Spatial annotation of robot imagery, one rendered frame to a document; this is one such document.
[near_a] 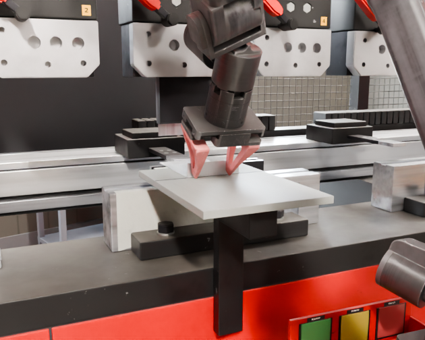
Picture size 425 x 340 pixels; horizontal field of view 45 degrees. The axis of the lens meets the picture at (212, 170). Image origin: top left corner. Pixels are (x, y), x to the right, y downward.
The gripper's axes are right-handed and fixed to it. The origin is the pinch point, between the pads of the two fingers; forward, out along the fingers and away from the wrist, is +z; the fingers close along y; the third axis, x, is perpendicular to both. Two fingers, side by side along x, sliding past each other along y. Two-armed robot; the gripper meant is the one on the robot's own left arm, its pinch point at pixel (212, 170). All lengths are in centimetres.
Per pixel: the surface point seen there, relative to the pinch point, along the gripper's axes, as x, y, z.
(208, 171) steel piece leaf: -0.7, 0.3, 0.7
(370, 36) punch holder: -15.6, -33.9, -14.8
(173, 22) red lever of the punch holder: -12.0, 4.9, -17.6
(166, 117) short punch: -12.2, 3.7, -1.6
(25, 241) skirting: -196, 15, 208
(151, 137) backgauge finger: -27.1, 0.4, 12.7
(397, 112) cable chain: -45, -81, 21
